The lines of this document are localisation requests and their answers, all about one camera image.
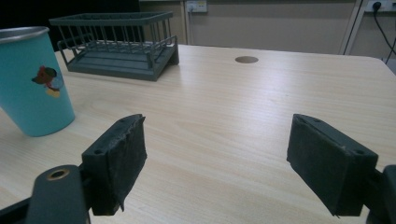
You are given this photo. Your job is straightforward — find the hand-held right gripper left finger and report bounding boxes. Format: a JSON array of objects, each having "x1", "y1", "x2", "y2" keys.
[{"x1": 81, "y1": 113, "x2": 148, "y2": 217}]

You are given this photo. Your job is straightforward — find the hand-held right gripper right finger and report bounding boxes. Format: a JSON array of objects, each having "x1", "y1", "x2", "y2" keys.
[{"x1": 286, "y1": 113, "x2": 379, "y2": 217}]

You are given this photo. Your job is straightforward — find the teal metal cup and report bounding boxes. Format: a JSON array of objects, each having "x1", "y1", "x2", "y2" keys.
[{"x1": 0, "y1": 26, "x2": 77, "y2": 138}]

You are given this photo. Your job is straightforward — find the dark green dish rack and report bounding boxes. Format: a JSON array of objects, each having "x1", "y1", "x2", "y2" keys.
[{"x1": 49, "y1": 11, "x2": 180, "y2": 82}]

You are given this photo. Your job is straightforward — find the round cable hole cover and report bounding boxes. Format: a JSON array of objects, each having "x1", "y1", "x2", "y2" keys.
[{"x1": 234, "y1": 55, "x2": 260, "y2": 64}]

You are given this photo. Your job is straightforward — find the black cable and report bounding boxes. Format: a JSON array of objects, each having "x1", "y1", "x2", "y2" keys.
[{"x1": 372, "y1": 2, "x2": 396, "y2": 65}]

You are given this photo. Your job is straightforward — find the white wall socket with plug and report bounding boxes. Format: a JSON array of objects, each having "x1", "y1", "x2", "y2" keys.
[{"x1": 363, "y1": 0, "x2": 396, "y2": 13}]

